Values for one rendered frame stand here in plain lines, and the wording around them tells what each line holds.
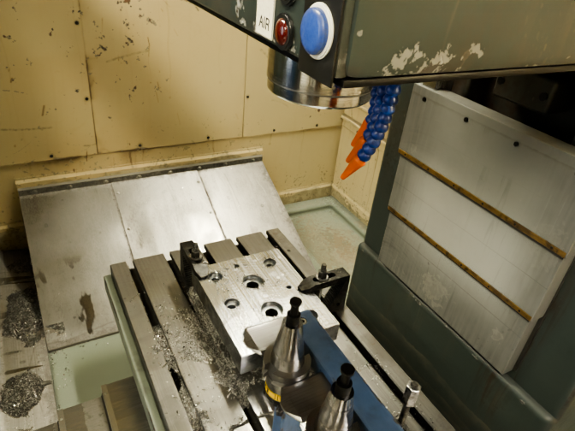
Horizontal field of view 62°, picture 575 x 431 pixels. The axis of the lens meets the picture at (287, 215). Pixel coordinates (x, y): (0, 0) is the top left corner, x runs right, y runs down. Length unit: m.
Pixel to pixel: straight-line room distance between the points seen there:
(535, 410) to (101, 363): 1.09
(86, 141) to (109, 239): 0.33
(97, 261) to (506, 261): 1.18
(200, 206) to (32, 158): 0.57
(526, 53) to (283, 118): 1.56
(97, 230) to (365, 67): 1.44
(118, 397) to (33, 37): 1.02
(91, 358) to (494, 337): 1.05
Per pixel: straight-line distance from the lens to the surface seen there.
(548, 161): 0.98
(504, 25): 0.42
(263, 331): 0.69
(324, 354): 0.66
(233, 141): 1.90
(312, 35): 0.34
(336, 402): 0.54
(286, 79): 0.66
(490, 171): 1.06
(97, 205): 1.76
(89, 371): 1.46
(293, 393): 0.63
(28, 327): 1.57
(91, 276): 1.61
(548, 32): 0.47
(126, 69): 1.68
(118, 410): 1.23
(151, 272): 1.29
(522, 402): 1.24
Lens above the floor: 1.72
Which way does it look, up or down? 32 degrees down
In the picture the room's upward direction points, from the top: 7 degrees clockwise
